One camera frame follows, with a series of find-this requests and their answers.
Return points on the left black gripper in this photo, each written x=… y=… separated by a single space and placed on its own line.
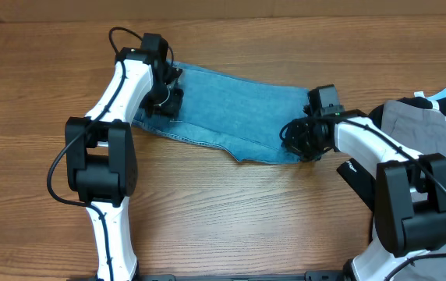
x=171 y=108

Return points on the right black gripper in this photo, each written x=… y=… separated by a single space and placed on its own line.
x=299 y=141

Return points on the light blue denim jeans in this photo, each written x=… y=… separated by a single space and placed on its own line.
x=242 y=117

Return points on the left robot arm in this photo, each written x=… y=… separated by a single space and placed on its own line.
x=100 y=154

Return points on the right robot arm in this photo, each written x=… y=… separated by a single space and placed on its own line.
x=409 y=198

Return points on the black garment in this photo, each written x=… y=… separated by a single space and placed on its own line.
x=359 y=179

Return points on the grey trousers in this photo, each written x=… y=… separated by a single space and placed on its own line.
x=423 y=130

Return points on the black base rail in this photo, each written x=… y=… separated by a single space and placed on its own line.
x=238 y=278

